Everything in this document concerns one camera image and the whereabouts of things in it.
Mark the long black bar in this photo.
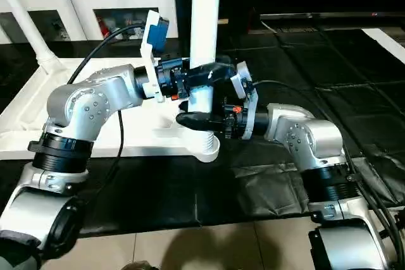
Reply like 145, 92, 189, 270
259, 10, 405, 22

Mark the flat white board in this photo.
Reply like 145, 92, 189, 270
366, 28, 405, 65

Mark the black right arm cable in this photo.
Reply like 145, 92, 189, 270
250, 80, 405, 261

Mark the dark rounded object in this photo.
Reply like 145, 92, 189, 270
120, 260, 160, 270

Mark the white plastic table top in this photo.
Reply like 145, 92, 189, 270
0, 57, 221, 164

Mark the white glass-door cabinet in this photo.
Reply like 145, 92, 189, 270
0, 0, 179, 44

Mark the black work mat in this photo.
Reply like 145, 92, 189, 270
0, 23, 405, 236

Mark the white plastic table leg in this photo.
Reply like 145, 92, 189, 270
187, 0, 223, 150
0, 0, 63, 73

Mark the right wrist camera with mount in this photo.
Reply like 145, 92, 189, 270
228, 61, 259, 114

